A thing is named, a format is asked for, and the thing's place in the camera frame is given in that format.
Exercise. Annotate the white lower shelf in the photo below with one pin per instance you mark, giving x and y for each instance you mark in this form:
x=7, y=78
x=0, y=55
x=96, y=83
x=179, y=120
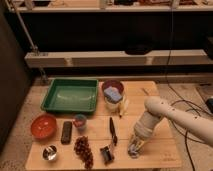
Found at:
x=116, y=58

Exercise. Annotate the small metal cup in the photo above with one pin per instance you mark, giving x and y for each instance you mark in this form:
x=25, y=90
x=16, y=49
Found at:
x=50, y=153

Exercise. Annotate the maroon bowl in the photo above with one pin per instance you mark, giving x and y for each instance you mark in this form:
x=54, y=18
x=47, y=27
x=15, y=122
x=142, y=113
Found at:
x=116, y=84

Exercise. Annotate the blue-grey towel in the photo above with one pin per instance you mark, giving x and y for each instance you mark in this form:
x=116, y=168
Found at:
x=133, y=150

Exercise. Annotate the white cup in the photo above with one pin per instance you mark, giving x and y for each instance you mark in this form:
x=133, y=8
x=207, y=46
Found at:
x=112, y=107

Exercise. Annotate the dark object on shelf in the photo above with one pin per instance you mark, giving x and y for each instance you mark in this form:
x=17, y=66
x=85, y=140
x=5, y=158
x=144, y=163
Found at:
x=138, y=48

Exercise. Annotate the black handled knife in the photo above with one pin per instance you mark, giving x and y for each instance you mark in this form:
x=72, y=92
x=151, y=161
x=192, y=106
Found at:
x=113, y=132

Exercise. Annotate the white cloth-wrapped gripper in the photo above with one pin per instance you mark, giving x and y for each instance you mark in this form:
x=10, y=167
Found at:
x=143, y=129

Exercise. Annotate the blue sponge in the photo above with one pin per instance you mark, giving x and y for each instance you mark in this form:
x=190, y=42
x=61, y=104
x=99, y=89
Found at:
x=112, y=95

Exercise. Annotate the white shelf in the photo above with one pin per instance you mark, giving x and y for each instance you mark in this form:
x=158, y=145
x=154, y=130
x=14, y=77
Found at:
x=116, y=58
x=108, y=6

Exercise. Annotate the small teal cup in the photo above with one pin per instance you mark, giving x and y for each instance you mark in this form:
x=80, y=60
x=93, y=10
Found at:
x=80, y=121

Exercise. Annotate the white upper shelf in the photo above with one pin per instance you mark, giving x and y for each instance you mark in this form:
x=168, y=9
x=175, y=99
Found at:
x=108, y=6

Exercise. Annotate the metal diagonal pole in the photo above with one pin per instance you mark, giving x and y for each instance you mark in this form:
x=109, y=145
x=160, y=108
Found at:
x=33, y=46

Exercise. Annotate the brown grape bunch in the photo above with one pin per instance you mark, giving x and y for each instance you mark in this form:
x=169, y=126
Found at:
x=83, y=150

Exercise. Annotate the red bowl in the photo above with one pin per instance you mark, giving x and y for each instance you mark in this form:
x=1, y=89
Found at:
x=44, y=126

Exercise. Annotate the wooden board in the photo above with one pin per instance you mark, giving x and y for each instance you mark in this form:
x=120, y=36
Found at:
x=159, y=152

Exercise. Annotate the dark rectangular block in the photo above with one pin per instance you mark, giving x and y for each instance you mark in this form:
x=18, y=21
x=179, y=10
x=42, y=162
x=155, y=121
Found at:
x=66, y=132

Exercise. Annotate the yellow banana toy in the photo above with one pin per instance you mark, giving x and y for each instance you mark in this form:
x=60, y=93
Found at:
x=123, y=107

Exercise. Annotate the green plastic tray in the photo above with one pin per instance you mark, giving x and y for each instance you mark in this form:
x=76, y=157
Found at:
x=71, y=96

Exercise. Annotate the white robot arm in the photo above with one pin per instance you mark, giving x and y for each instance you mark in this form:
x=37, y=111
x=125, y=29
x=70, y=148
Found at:
x=158, y=108

